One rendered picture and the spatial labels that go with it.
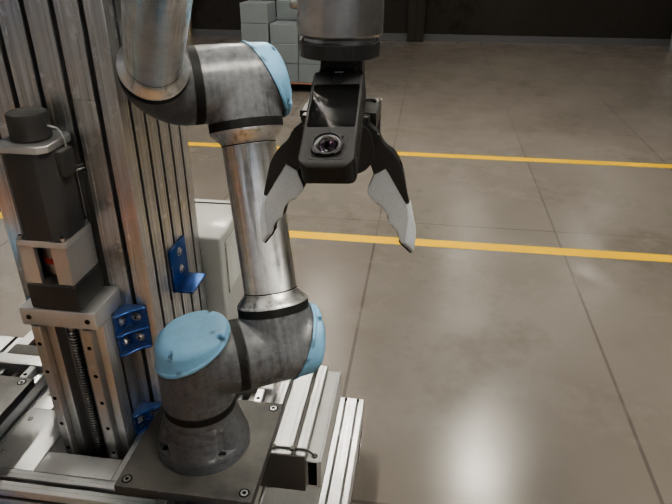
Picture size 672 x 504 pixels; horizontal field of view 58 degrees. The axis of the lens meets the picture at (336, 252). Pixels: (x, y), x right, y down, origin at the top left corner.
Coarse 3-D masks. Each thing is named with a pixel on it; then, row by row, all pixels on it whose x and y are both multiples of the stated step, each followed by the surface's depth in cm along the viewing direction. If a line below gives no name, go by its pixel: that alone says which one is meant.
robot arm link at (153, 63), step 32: (128, 0) 62; (160, 0) 60; (192, 0) 64; (128, 32) 69; (160, 32) 66; (128, 64) 77; (160, 64) 74; (128, 96) 84; (160, 96) 82; (192, 96) 87
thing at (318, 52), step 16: (304, 48) 52; (320, 48) 51; (336, 48) 50; (352, 48) 51; (368, 48) 51; (336, 64) 53; (352, 64) 53; (304, 112) 55; (368, 112) 55; (368, 128) 54; (368, 144) 54; (368, 160) 55
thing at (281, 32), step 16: (256, 0) 762; (288, 0) 762; (240, 16) 745; (256, 16) 740; (272, 16) 756; (288, 16) 768; (256, 32) 749; (272, 32) 745; (288, 32) 742; (288, 48) 750; (288, 64) 760; (304, 64) 756; (320, 64) 754; (304, 80) 766
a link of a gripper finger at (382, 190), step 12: (372, 180) 56; (384, 180) 56; (372, 192) 57; (384, 192) 57; (396, 192) 56; (384, 204) 57; (396, 204) 57; (408, 204) 57; (396, 216) 58; (408, 216) 57; (396, 228) 58; (408, 228) 58; (408, 240) 59
